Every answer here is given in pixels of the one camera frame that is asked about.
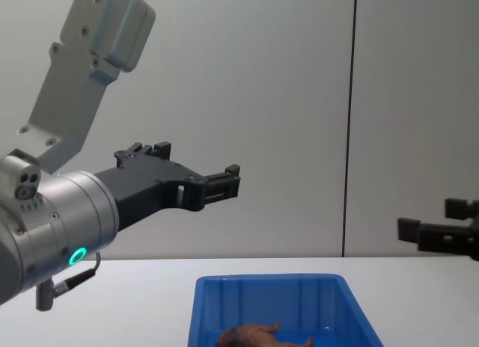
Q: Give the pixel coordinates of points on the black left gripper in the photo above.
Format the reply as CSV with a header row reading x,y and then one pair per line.
x,y
149,182

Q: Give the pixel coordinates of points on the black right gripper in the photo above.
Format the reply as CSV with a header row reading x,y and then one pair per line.
x,y
475,238

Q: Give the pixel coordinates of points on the blue plastic bin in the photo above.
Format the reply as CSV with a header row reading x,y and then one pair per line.
x,y
284,302

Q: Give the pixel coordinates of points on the brown toy animal figure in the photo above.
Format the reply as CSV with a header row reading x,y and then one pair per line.
x,y
258,336

